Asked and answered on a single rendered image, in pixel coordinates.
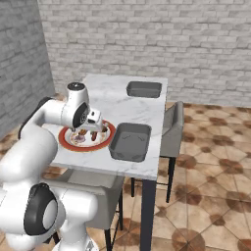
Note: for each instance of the brown cooked food piece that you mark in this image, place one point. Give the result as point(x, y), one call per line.
point(83, 133)

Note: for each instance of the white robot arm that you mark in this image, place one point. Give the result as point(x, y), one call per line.
point(31, 153)

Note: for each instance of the grey chair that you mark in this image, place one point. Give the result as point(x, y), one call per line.
point(173, 134)
point(98, 188)

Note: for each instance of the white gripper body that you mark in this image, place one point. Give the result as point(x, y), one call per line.
point(90, 126)

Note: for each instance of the large grey tupperware container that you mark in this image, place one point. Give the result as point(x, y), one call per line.
point(130, 143)

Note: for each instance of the white marble table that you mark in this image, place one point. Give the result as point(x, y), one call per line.
point(114, 101)

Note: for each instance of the small grey tupperware container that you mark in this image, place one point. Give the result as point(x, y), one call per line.
point(143, 89)

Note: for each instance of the pink purple vegetable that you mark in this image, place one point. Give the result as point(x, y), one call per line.
point(79, 139)

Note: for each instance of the brown sausage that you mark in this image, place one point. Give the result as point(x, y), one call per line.
point(94, 136)

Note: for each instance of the red rimmed large plate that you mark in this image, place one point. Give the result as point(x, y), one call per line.
point(98, 145)

